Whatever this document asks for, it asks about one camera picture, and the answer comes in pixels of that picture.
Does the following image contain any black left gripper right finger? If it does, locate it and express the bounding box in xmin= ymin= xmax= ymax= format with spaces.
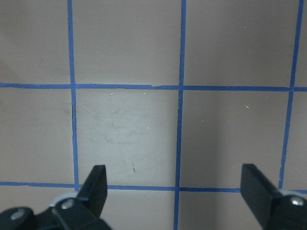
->
xmin=240 ymin=164 xmax=307 ymax=230

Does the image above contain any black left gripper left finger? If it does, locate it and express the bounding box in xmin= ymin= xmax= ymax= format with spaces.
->
xmin=0 ymin=165 xmax=111 ymax=230

